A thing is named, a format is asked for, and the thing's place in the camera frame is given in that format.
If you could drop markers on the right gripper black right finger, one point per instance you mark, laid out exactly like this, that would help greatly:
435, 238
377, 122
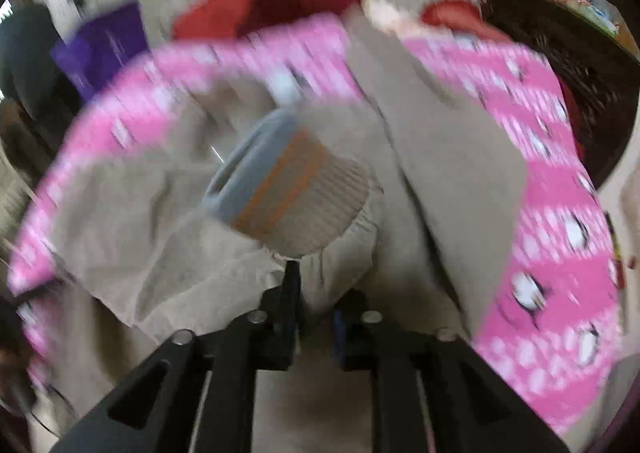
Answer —
352, 342

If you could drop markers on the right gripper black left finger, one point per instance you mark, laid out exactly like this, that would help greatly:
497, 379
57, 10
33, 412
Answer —
277, 340

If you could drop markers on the beige jacket with striped cuffs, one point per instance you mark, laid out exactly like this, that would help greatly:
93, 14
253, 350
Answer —
411, 192

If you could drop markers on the pink penguin blanket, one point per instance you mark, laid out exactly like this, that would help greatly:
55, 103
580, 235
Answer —
551, 329

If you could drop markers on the dark red velvet cushion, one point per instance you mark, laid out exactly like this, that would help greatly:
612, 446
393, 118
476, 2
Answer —
269, 13

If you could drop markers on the purple shopping bag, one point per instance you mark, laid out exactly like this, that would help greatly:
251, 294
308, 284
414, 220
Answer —
100, 48

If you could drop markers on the small red cushion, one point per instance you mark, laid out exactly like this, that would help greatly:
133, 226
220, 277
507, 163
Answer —
461, 15

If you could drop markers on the dark wooden nightstand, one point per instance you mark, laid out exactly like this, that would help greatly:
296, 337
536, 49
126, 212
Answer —
602, 76

